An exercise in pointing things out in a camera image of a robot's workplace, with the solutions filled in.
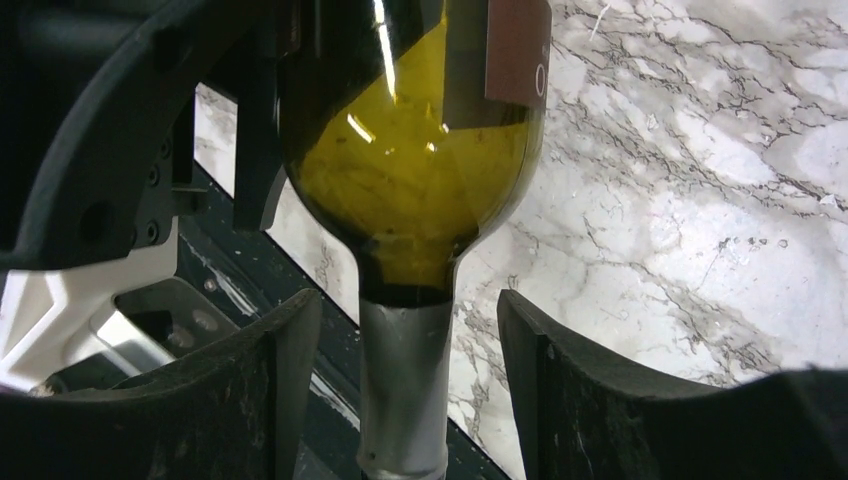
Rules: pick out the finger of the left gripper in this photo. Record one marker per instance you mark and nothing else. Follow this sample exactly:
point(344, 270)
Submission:
point(248, 74)

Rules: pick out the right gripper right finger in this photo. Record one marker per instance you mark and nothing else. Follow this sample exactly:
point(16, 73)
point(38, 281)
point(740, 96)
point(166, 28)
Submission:
point(584, 411)

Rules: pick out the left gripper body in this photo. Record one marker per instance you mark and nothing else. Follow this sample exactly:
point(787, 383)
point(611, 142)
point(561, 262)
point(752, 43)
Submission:
point(89, 91)

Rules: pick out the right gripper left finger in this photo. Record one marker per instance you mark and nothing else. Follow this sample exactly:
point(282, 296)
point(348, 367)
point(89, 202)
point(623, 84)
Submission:
point(66, 436)

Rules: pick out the green wine bottle back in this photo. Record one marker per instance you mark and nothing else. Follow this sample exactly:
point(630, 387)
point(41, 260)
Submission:
point(410, 131)

